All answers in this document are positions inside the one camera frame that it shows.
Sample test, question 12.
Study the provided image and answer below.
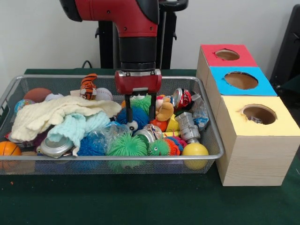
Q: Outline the crushed silver can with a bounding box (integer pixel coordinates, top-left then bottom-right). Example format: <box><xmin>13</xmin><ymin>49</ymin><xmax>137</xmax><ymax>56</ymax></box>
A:
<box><xmin>39</xmin><ymin>135</ymin><xmax>75</xmax><ymax>159</ymax></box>

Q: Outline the wooden box with three holes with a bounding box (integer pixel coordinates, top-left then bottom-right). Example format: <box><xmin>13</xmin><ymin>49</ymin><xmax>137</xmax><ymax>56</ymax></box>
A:
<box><xmin>196</xmin><ymin>44</ymin><xmax>300</xmax><ymax>187</ymax></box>

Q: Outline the yellow ball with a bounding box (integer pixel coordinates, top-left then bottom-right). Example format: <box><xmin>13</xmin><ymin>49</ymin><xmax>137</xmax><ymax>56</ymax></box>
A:
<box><xmin>181</xmin><ymin>142</ymin><xmax>210</xmax><ymax>170</ymax></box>

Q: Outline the white baseball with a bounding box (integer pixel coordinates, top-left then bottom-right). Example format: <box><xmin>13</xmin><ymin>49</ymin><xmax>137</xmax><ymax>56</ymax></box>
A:
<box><xmin>96</xmin><ymin>87</ymin><xmax>113</xmax><ymax>101</ymax></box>

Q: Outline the dark green table cloth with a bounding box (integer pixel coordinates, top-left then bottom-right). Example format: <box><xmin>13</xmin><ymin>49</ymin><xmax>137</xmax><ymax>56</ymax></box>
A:
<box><xmin>0</xmin><ymin>68</ymin><xmax>300</xmax><ymax>225</ymax></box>
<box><xmin>280</xmin><ymin>76</ymin><xmax>300</xmax><ymax>107</ymax></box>

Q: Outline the orange basketball toy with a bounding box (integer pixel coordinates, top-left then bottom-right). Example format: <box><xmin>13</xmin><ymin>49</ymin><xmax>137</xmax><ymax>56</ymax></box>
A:
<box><xmin>0</xmin><ymin>141</ymin><xmax>22</xmax><ymax>169</ymax></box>

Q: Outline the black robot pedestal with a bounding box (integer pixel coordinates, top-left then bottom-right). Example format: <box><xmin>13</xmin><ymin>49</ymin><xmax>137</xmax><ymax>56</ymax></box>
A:
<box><xmin>95</xmin><ymin>0</ymin><xmax>189</xmax><ymax>70</ymax></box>

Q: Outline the cream knitted cloth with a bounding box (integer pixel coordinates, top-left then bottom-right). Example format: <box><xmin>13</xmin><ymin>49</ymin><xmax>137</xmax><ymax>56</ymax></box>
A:
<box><xmin>10</xmin><ymin>95</ymin><xmax>122</xmax><ymax>143</ymax></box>

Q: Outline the tiger plush toy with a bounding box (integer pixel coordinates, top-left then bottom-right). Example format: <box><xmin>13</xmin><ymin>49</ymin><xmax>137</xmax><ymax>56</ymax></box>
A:
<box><xmin>79</xmin><ymin>73</ymin><xmax>98</xmax><ymax>100</ymax></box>

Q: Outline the blue spiky ball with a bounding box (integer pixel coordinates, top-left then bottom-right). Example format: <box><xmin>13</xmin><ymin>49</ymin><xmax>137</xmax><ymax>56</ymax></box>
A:
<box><xmin>116</xmin><ymin>106</ymin><xmax>151</xmax><ymax>132</ymax></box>
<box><xmin>77</xmin><ymin>135</ymin><xmax>108</xmax><ymax>157</ymax></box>

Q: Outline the mint green cloth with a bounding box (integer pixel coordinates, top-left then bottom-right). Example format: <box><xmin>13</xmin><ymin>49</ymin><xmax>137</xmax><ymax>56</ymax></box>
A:
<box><xmin>46</xmin><ymin>111</ymin><xmax>111</xmax><ymax>157</ymax></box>

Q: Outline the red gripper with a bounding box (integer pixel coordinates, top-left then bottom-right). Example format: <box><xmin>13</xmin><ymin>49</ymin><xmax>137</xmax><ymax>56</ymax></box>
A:
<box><xmin>114</xmin><ymin>69</ymin><xmax>163</xmax><ymax>124</ymax></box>

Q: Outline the green spiky ball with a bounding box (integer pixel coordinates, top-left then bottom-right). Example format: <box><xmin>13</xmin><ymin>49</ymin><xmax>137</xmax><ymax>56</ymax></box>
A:
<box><xmin>105</xmin><ymin>133</ymin><xmax>150</xmax><ymax>172</ymax></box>

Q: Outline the silver mesh bin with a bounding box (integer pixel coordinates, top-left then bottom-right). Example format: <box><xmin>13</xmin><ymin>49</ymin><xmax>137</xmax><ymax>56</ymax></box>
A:
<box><xmin>0</xmin><ymin>74</ymin><xmax>225</xmax><ymax>176</ymax></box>

